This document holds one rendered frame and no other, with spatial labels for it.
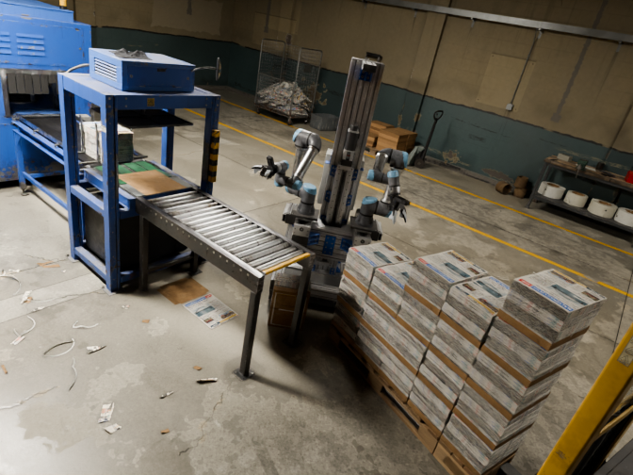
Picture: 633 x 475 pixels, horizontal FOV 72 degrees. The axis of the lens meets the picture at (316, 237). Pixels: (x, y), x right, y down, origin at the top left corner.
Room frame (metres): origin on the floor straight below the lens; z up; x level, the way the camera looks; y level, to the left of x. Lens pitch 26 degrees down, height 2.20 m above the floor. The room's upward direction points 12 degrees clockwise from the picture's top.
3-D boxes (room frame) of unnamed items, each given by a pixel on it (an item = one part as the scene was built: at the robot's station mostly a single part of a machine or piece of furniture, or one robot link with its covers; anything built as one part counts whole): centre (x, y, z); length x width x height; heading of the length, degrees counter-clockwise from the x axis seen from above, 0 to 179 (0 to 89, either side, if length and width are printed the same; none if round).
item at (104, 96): (2.83, 1.53, 0.77); 0.09 x 0.09 x 1.55; 56
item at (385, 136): (9.34, -1.01, 0.28); 1.20 x 0.83 x 0.57; 56
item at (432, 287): (2.36, -0.84, 0.95); 0.38 x 0.29 x 0.23; 130
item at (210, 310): (2.82, 0.72, 0.00); 0.37 x 0.28 x 0.01; 56
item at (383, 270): (2.46, -0.75, 0.42); 1.17 x 0.39 x 0.83; 39
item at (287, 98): (10.72, 1.44, 0.85); 1.21 x 0.83 x 1.71; 56
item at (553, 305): (1.89, -1.21, 0.65); 0.39 x 0.30 x 1.29; 129
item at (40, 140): (3.99, 2.48, 0.75); 1.53 x 0.64 x 0.10; 56
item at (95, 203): (3.36, 1.54, 0.38); 0.94 x 0.69 x 0.63; 146
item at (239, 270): (2.58, 0.83, 0.74); 1.34 x 0.05 x 0.12; 56
